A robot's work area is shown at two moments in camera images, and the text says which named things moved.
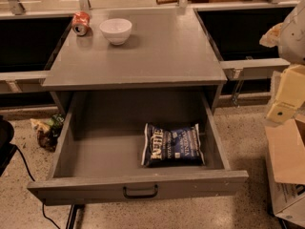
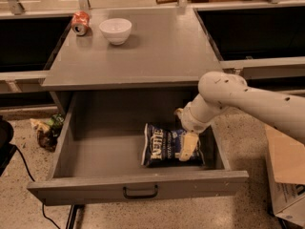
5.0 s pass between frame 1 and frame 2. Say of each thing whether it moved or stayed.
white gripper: moved
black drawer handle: stayed
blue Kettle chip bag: stayed
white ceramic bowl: stayed
